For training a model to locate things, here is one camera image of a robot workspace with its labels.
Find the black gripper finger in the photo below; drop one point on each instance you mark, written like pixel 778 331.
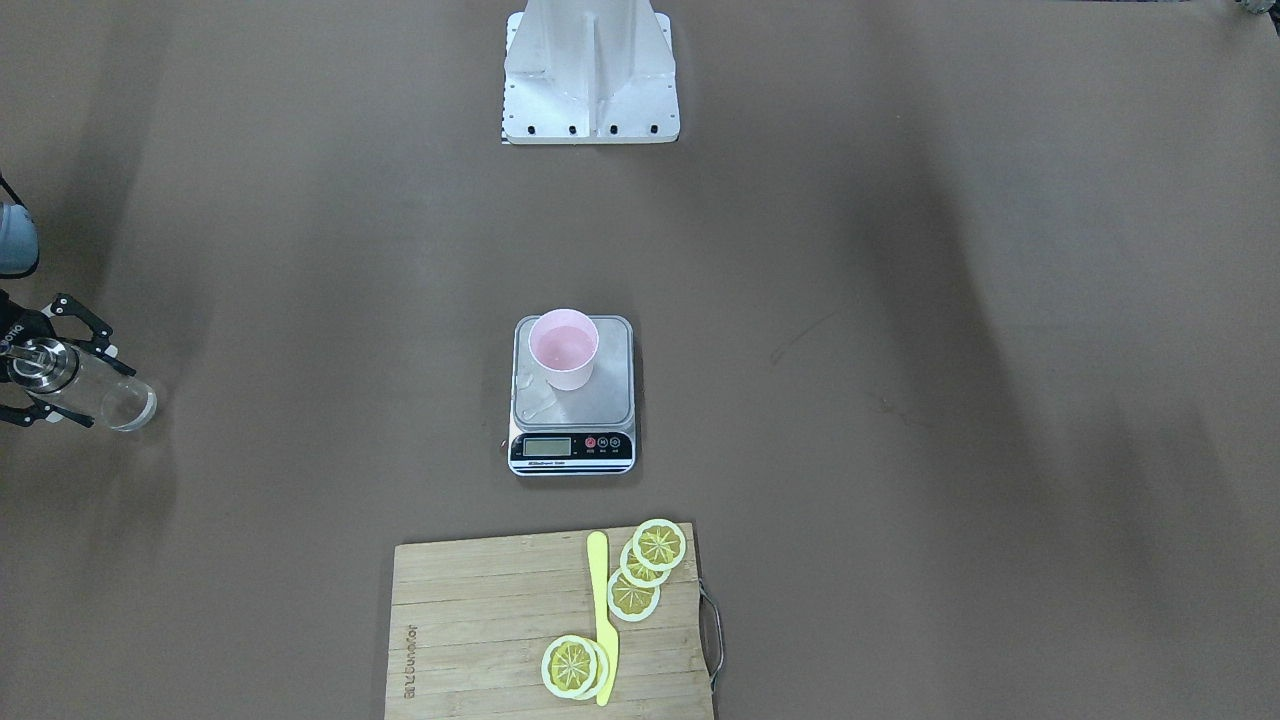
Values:
pixel 36 410
pixel 100 343

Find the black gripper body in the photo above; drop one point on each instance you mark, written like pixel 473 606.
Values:
pixel 22 327

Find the glass sauce bottle metal spout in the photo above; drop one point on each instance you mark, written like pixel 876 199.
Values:
pixel 72 381

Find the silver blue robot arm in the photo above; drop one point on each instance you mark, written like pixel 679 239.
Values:
pixel 19 257

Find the digital kitchen scale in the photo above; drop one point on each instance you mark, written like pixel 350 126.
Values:
pixel 583 432

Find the yellow plastic knife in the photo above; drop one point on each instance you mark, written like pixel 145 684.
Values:
pixel 605 634

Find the lemon slice front bottom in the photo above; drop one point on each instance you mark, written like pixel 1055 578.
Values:
pixel 567 666

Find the bamboo cutting board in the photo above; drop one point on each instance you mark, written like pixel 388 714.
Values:
pixel 470 620

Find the lemon slice middle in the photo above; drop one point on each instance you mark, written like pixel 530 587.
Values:
pixel 636 573

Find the lemon slice behind bottom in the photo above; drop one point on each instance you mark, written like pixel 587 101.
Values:
pixel 601 676

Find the lemon slice lower of three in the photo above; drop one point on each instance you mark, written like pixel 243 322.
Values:
pixel 629 602

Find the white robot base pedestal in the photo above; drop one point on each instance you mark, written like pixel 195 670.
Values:
pixel 589 73

